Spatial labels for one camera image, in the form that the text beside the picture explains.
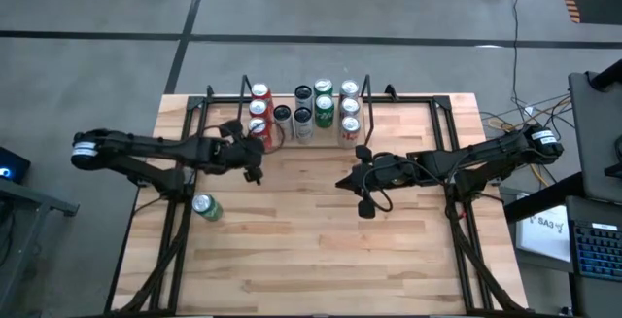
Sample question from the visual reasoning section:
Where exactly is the red soda can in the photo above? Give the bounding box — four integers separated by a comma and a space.
247, 98, 272, 120

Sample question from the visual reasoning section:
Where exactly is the white paper label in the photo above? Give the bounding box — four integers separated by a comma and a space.
514, 204, 573, 264

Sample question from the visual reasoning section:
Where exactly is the white Celsius Arctic slim can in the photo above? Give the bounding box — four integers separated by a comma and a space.
293, 106, 316, 145

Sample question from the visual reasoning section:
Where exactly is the black side desk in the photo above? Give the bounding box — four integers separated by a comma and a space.
502, 171, 622, 318

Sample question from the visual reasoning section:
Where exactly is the black floor cable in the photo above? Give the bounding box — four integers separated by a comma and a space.
510, 0, 525, 110

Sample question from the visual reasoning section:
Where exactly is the black device with blue light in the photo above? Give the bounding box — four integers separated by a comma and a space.
0, 145, 31, 186

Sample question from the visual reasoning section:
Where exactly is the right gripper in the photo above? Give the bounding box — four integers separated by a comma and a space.
334, 145, 419, 220

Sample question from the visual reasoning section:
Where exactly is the black table frame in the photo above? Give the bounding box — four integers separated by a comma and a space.
111, 84, 529, 317

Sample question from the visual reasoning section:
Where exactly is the green Sprite can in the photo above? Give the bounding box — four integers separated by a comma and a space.
314, 93, 336, 129
313, 78, 335, 98

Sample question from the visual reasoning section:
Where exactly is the black cable with red connector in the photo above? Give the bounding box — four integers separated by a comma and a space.
444, 200, 468, 222

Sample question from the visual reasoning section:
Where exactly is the black stand pole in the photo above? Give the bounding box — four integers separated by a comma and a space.
585, 58, 622, 91

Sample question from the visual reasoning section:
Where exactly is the backlit black keyboard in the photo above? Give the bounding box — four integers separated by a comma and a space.
571, 221, 622, 281

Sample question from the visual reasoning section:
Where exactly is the yellow floor cable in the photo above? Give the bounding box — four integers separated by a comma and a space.
488, 94, 574, 188

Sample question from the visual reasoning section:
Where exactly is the grey metal cart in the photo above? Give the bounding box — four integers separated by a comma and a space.
0, 176, 81, 318

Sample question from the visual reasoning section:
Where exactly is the silver-topped soda can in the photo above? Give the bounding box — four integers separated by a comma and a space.
338, 97, 362, 120
191, 193, 225, 223

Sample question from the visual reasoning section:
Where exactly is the white Celsius tropical slim can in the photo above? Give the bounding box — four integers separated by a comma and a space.
272, 104, 294, 140

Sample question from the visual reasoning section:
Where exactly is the black metal shelf stand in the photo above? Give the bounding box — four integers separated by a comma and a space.
235, 75, 256, 155
359, 74, 375, 153

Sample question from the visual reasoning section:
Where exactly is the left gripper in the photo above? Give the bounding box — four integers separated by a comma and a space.
216, 119, 266, 186

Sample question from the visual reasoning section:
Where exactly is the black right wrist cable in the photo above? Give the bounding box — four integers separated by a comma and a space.
362, 161, 395, 213

